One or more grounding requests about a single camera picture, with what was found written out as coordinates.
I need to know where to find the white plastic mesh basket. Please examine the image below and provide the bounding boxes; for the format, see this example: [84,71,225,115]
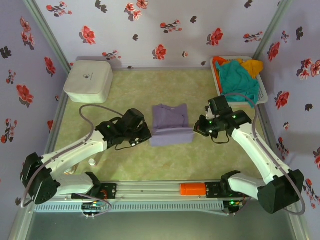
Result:
[210,55,269,109]

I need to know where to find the orange t-shirt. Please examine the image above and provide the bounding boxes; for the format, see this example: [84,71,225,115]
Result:
[212,56,228,93]

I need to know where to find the white storage box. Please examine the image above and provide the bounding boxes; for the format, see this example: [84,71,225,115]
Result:
[63,59,114,104]

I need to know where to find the green marbled table mat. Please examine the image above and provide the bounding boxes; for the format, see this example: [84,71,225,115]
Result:
[51,69,276,182]

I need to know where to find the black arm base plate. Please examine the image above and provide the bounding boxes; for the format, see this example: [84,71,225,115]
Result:
[204,181,223,198]
[99,183,118,201]

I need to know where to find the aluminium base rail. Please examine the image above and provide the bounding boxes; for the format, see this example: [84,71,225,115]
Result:
[72,181,248,201]

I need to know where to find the white slotted cable duct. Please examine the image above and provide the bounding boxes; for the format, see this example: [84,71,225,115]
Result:
[34,201,225,213]

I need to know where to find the aluminium table side rail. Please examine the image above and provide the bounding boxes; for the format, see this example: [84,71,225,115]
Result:
[41,69,73,181]
[256,104,285,176]

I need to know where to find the orange cylinder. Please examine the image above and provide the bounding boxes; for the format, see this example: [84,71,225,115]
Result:
[179,183,207,197]

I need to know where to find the yellow t-shirt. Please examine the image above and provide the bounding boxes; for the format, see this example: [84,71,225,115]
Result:
[237,58,265,80]

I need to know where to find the aluminium frame post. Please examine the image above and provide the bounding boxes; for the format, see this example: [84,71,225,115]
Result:
[252,0,293,63]
[22,0,72,73]

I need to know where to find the teal t-shirt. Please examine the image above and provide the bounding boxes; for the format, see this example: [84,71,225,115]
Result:
[214,60,260,108]

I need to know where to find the small circuit board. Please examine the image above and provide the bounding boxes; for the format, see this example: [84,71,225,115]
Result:
[224,198,247,215]
[81,201,105,212]

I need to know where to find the purple t-shirt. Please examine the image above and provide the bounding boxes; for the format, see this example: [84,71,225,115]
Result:
[149,103,196,148]

